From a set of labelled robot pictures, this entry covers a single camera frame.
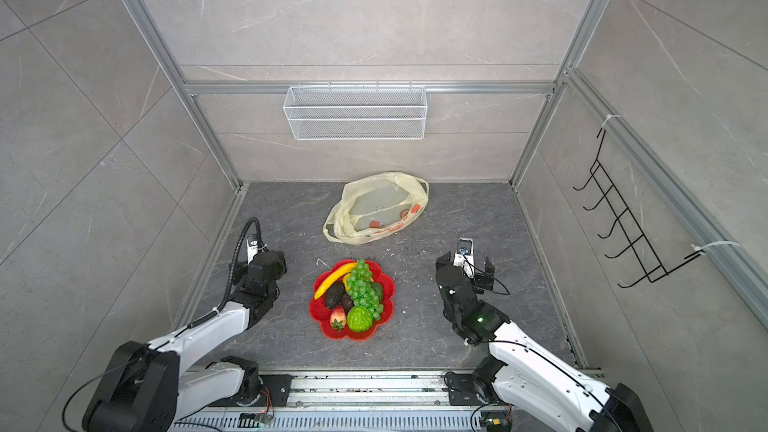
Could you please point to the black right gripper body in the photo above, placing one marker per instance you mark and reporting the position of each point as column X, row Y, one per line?
column 483, row 282

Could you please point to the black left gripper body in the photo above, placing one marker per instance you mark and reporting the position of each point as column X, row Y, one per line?
column 239, row 275

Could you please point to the red flower-shaped plate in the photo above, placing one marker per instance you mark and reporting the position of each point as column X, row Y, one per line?
column 321, row 314

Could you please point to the dark fake avocado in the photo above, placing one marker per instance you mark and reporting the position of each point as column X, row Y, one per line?
column 333, row 295

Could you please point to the yellow fake banana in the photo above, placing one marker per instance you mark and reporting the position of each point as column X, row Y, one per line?
column 333, row 277

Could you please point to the red yellow fake apple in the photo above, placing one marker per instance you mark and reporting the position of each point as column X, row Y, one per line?
column 338, row 319

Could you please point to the round dark brown fake fruit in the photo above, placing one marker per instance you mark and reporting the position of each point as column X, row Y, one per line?
column 346, row 303

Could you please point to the green fake grape bunch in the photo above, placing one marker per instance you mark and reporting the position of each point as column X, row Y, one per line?
column 363, row 290

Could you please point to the light green bumpy fake fruit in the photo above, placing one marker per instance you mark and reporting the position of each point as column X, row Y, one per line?
column 359, row 319

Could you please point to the cream plastic bag orange prints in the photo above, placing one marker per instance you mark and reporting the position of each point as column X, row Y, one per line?
column 376, row 207

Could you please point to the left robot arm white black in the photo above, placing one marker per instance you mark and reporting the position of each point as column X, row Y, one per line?
column 151, row 386

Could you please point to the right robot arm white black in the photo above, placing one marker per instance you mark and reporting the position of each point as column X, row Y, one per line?
column 518, row 371

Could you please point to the white zip tie upper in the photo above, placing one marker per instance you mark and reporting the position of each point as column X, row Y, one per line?
column 608, row 118

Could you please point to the white zip tie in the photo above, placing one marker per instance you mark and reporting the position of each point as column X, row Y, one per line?
column 703, row 248
column 608, row 118

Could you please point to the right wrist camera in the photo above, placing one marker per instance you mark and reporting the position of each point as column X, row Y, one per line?
column 464, row 256

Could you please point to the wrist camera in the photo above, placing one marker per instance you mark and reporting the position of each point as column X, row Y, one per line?
column 254, row 247
column 464, row 256

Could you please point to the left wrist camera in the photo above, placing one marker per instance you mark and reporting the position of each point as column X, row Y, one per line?
column 254, row 247

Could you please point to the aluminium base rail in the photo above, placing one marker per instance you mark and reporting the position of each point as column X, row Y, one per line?
column 325, row 395

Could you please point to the white wire mesh basket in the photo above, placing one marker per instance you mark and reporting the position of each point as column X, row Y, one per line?
column 356, row 112

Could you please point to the black wire hook rack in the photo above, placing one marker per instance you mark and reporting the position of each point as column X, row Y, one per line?
column 626, row 225

